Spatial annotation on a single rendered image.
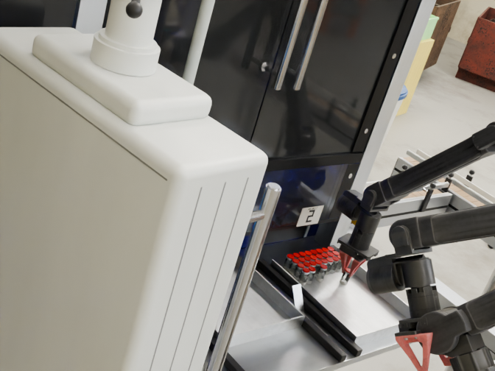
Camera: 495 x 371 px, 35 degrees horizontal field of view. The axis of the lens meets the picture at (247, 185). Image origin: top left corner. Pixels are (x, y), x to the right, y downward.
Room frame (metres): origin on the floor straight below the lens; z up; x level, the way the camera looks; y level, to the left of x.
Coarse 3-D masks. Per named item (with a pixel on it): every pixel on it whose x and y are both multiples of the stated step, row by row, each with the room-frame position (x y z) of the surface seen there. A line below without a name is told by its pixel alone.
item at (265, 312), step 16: (240, 256) 1.80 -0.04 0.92; (256, 272) 1.75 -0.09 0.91; (256, 288) 1.73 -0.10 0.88; (272, 288) 1.70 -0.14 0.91; (224, 304) 1.61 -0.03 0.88; (256, 304) 1.66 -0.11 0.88; (272, 304) 1.68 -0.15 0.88; (288, 304) 1.66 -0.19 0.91; (240, 320) 1.57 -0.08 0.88; (256, 320) 1.59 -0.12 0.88; (272, 320) 1.61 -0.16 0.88; (288, 320) 1.58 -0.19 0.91; (240, 336) 1.47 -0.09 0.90; (256, 336) 1.51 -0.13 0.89
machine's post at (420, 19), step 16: (432, 0) 2.08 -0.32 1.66; (416, 16) 2.05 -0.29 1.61; (416, 32) 2.07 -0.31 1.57; (416, 48) 2.09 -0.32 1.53; (400, 64) 2.05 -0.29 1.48; (400, 80) 2.07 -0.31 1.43; (384, 96) 2.05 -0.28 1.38; (384, 112) 2.06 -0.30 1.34; (384, 128) 2.08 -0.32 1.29; (368, 144) 2.05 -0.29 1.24; (368, 160) 2.07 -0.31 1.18; (368, 176) 2.09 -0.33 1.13; (320, 224) 2.09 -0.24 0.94; (336, 224) 2.05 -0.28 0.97; (320, 240) 2.07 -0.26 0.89; (336, 240) 2.06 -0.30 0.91
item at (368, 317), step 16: (336, 272) 1.93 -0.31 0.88; (304, 288) 1.74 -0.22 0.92; (320, 288) 1.82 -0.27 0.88; (336, 288) 1.85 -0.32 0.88; (352, 288) 1.88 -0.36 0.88; (368, 288) 1.90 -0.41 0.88; (320, 304) 1.69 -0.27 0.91; (336, 304) 1.77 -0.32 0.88; (352, 304) 1.79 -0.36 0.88; (368, 304) 1.82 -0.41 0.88; (384, 304) 1.84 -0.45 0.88; (400, 304) 1.83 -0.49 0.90; (336, 320) 1.65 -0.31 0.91; (352, 320) 1.72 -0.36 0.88; (368, 320) 1.74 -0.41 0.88; (384, 320) 1.76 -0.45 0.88; (352, 336) 1.61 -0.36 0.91; (368, 336) 1.63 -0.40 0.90; (384, 336) 1.68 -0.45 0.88
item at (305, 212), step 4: (304, 208) 1.93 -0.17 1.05; (308, 208) 1.94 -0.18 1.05; (312, 208) 1.95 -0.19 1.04; (316, 208) 1.96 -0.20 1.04; (320, 208) 1.97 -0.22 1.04; (304, 212) 1.93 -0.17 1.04; (308, 212) 1.94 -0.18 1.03; (312, 212) 1.95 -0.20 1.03; (316, 212) 1.96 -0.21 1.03; (320, 212) 1.98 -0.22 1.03; (300, 216) 1.92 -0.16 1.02; (304, 216) 1.93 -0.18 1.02; (312, 216) 1.96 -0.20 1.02; (316, 216) 1.97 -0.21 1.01; (300, 220) 1.92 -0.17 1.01; (304, 220) 1.94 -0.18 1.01; (308, 220) 1.95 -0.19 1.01; (312, 220) 1.96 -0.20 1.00; (316, 220) 1.97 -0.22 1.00; (300, 224) 1.93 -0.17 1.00; (304, 224) 1.94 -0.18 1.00; (308, 224) 1.95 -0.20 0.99; (312, 224) 1.97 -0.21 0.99
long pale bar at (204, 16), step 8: (208, 0) 1.48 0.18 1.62; (200, 8) 1.48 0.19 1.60; (208, 8) 1.48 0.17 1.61; (200, 16) 1.48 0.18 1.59; (208, 16) 1.48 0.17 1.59; (200, 24) 1.48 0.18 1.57; (208, 24) 1.49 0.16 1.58; (200, 32) 1.48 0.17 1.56; (192, 40) 1.48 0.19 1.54; (200, 40) 1.48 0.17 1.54; (192, 48) 1.48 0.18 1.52; (200, 48) 1.48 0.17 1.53; (192, 56) 1.48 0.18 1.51; (192, 64) 1.48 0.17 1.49; (184, 72) 1.48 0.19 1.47; (192, 72) 1.48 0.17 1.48; (192, 80) 1.48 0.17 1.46
